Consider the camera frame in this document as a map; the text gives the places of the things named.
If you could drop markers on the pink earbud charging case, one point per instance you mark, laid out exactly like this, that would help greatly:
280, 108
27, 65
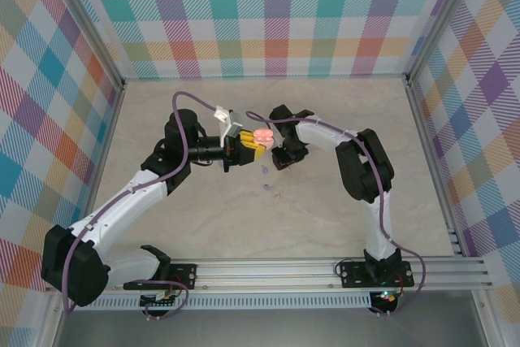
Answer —
264, 137

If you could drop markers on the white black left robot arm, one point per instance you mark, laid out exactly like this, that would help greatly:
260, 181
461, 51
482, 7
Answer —
130, 205

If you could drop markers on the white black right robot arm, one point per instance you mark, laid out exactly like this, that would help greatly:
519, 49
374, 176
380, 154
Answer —
373, 225

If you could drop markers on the small controller circuit board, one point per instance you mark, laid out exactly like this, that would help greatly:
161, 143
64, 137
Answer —
386, 296
160, 300

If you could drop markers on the grey metal shelf sheet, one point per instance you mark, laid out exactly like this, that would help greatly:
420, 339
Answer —
264, 328

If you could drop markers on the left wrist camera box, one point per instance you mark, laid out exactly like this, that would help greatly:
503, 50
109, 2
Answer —
227, 125

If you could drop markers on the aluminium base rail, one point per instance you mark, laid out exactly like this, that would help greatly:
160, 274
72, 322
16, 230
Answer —
264, 274

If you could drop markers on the aluminium frame post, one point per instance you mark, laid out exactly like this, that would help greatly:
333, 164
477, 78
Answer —
440, 18
87, 22

